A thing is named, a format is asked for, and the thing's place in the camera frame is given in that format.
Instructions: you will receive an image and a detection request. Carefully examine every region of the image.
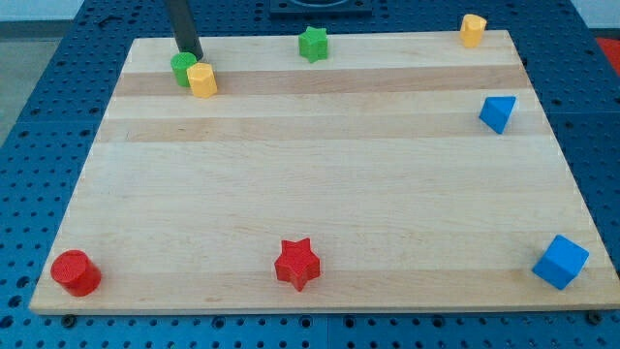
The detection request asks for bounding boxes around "blue cube block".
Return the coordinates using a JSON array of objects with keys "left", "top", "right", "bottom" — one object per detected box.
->
[{"left": 532, "top": 235, "right": 590, "bottom": 290}]

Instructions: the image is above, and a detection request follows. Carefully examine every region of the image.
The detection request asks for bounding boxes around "green star block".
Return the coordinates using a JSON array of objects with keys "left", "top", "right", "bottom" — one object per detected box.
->
[{"left": 297, "top": 26, "right": 328, "bottom": 63}]

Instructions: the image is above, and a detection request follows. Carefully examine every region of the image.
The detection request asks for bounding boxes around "yellow hexagon block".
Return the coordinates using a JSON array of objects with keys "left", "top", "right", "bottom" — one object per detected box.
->
[
  {"left": 187, "top": 62, "right": 218, "bottom": 98},
  {"left": 459, "top": 14, "right": 487, "bottom": 48}
]

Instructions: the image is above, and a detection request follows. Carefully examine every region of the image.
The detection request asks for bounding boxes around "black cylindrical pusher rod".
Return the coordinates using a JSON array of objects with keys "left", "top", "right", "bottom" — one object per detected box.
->
[{"left": 164, "top": 0, "right": 203, "bottom": 60}]

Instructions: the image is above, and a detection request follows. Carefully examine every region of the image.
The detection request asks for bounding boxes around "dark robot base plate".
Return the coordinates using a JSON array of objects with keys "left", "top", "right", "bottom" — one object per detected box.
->
[{"left": 265, "top": 0, "right": 373, "bottom": 17}]

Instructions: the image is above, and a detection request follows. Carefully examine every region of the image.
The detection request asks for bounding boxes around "green cylinder block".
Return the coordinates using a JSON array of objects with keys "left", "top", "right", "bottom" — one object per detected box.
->
[{"left": 170, "top": 52, "right": 198, "bottom": 87}]

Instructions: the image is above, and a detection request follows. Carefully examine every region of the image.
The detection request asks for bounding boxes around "red cylinder block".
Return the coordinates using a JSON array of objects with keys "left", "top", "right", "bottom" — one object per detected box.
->
[{"left": 50, "top": 250, "right": 102, "bottom": 297}]

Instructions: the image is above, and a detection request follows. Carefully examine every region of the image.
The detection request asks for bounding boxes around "yellow hexagon block left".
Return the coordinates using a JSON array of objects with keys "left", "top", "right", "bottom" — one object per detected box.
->
[{"left": 187, "top": 62, "right": 218, "bottom": 98}]

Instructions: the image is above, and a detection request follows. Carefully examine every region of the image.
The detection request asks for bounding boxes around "yellow hexagon block right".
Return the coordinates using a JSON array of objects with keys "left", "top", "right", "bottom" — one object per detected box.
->
[{"left": 459, "top": 14, "right": 487, "bottom": 48}]

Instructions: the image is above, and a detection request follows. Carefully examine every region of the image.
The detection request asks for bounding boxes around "light wooden board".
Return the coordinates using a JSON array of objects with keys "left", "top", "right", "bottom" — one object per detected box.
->
[{"left": 30, "top": 30, "right": 619, "bottom": 315}]

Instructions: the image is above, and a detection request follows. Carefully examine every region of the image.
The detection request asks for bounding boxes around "blue triangular prism block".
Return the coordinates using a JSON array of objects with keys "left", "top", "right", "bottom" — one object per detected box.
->
[{"left": 479, "top": 96, "right": 516, "bottom": 134}]

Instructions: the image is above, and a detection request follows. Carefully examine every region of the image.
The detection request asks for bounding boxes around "red star block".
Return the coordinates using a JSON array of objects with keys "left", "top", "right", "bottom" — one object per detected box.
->
[{"left": 274, "top": 238, "right": 321, "bottom": 292}]

